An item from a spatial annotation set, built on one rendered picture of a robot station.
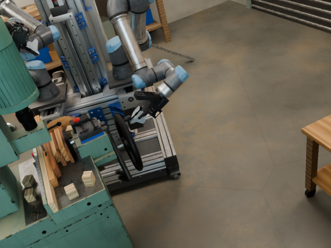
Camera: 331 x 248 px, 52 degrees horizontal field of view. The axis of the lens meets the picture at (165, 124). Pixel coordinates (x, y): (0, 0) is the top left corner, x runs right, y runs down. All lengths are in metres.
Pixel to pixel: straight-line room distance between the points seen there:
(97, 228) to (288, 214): 1.18
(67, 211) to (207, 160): 1.49
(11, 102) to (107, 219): 0.62
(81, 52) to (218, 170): 1.24
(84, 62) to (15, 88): 0.97
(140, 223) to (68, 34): 1.26
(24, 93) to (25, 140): 0.22
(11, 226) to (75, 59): 1.12
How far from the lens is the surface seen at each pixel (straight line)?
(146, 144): 2.52
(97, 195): 1.29
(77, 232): 1.53
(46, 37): 1.77
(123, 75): 2.10
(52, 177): 1.37
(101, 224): 1.54
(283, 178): 2.41
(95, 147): 1.44
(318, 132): 1.94
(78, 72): 2.23
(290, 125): 2.83
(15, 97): 1.30
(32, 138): 1.44
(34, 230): 1.48
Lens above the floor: 1.75
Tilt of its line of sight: 35 degrees down
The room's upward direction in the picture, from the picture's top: 15 degrees counter-clockwise
